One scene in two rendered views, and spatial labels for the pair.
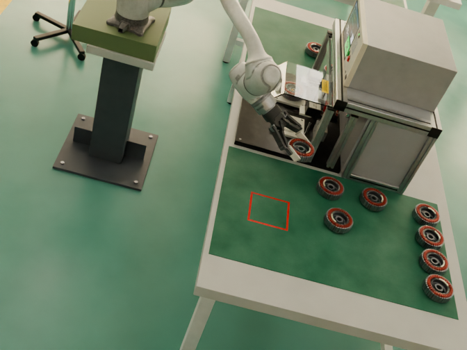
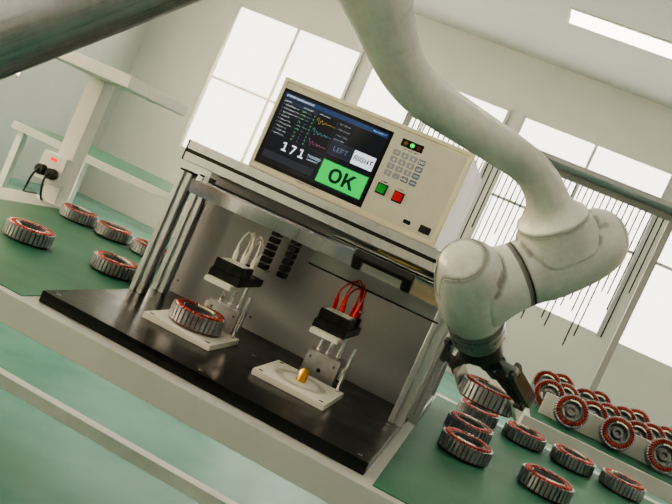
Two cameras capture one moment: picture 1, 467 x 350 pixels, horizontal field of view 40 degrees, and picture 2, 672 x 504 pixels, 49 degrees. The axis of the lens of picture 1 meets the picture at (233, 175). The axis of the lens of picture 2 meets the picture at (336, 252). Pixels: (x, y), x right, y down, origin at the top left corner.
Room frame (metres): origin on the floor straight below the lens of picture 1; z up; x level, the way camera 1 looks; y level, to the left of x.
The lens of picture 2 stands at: (1.91, 1.17, 1.12)
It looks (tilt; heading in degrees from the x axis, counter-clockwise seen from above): 3 degrees down; 290
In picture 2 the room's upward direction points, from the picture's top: 24 degrees clockwise
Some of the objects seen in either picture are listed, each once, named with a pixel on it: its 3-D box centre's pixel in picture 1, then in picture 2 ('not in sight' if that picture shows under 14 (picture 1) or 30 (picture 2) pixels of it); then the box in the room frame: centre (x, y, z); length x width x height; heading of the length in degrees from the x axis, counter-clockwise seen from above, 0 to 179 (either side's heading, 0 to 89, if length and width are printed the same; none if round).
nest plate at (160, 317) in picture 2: (290, 95); (192, 328); (2.60, -0.12, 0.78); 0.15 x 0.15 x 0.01; 7
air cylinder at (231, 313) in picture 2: not in sight; (224, 315); (2.61, -0.27, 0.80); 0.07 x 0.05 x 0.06; 7
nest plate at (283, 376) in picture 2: (288, 125); (299, 383); (2.36, -0.15, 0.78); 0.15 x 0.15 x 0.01; 7
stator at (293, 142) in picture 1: (300, 150); (488, 395); (2.04, -0.22, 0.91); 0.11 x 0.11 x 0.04
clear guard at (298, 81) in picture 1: (308, 89); (394, 277); (2.28, -0.17, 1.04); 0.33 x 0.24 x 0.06; 97
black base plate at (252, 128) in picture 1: (290, 113); (244, 362); (2.48, -0.15, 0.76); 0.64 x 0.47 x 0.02; 7
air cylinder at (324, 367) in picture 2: (320, 130); (323, 365); (2.37, -0.30, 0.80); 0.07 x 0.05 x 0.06; 7
